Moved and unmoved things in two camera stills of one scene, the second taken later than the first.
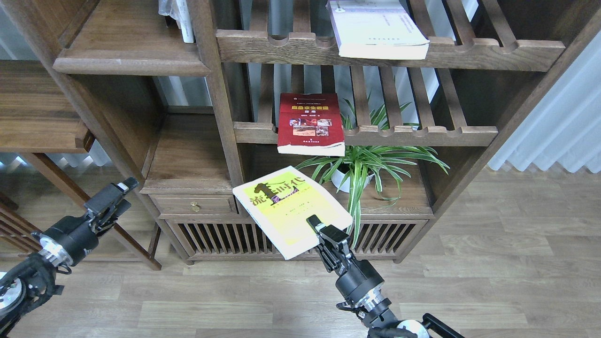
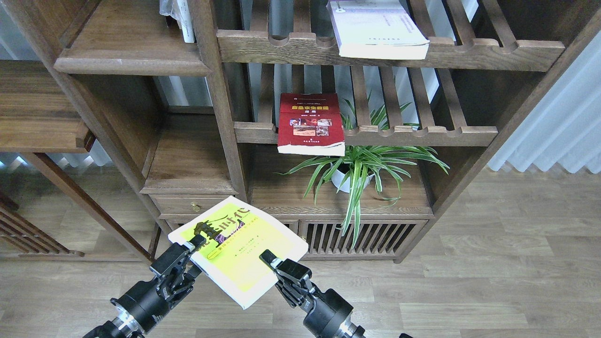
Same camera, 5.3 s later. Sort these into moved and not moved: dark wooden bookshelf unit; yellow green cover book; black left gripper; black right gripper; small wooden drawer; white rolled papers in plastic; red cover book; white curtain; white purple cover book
Moved: black left gripper; black right gripper; yellow green cover book
Not moved: red cover book; dark wooden bookshelf unit; small wooden drawer; white purple cover book; white curtain; white rolled papers in plastic
